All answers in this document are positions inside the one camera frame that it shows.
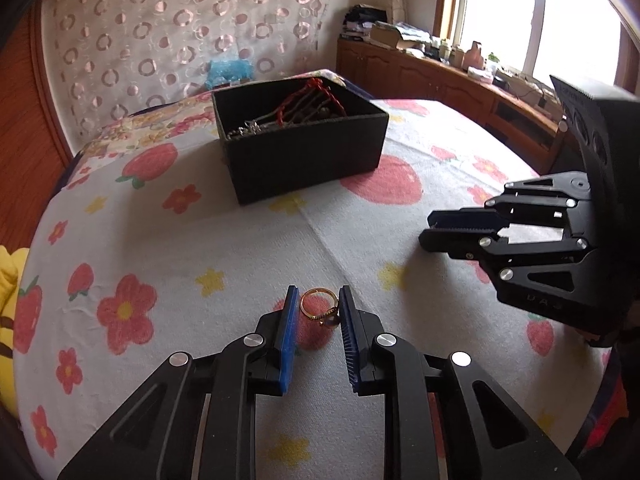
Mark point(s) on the dark clothes pile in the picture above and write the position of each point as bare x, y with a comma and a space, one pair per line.
359, 19

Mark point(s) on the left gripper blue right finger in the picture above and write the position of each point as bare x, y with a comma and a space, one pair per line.
349, 324

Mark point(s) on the floral beige blanket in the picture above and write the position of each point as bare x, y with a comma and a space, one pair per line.
152, 127

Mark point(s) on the cardboard box on cabinet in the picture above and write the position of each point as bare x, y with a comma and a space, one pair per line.
400, 36

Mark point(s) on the black square jewelry box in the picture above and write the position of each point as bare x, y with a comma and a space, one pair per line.
324, 132

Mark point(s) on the window with white frame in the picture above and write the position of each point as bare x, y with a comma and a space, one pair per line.
540, 39

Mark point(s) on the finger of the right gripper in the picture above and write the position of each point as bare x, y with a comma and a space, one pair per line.
467, 219
467, 244

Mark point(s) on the pink bottle on sill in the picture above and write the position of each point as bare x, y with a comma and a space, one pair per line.
473, 57

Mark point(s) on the rhinestone hair comb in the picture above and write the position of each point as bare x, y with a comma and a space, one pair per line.
250, 128

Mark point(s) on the pink circle sheer curtain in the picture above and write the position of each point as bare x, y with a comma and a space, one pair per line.
108, 59

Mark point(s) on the wooden sideboard cabinet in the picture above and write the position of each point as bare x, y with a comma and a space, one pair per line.
387, 74

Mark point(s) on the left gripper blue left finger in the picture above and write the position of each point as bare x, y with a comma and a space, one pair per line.
286, 338

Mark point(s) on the yellow plush toy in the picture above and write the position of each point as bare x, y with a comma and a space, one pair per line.
12, 267

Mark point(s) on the white power strip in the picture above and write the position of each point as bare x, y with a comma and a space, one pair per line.
533, 94

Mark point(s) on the strawberry flower white bedsheet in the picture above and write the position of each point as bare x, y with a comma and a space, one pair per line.
150, 253

